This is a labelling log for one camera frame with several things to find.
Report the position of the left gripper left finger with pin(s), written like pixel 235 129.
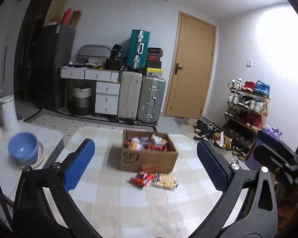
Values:
pixel 43 206

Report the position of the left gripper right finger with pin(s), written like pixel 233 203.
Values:
pixel 258 215

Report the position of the raisin biscuit package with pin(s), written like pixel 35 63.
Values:
pixel 165 181

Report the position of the red strawberry Oreo packet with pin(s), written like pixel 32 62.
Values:
pixel 141 179

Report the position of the red corn snack bag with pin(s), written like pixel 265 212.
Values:
pixel 138 143

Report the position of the white red noodle snack bag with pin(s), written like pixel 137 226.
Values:
pixel 158 140

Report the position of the purple bag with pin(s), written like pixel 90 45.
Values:
pixel 273 131

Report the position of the beige plate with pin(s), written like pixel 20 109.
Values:
pixel 41 156

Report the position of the wooden shoe rack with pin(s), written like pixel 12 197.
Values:
pixel 245 115

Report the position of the blue bowl stack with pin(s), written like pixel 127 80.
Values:
pixel 23 148

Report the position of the checkered tablecloth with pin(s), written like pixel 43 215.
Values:
pixel 116 208

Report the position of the white thermos bottle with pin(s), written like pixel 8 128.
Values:
pixel 8 114

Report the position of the SF cardboard box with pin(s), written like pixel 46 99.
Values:
pixel 154 159

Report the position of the woven laundry basket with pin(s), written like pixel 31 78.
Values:
pixel 81 101

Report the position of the wooden door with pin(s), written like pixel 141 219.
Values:
pixel 191 68

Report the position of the silver suitcase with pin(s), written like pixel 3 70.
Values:
pixel 150 100

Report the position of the white desk with drawers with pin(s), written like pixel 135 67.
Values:
pixel 104 83

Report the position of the stacked shoe boxes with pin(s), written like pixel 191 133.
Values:
pixel 153 63

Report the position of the black refrigerator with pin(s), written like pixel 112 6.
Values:
pixel 37 75

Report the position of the white suitcase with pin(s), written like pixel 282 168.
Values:
pixel 130 86

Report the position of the teal suitcase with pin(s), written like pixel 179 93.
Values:
pixel 138 49

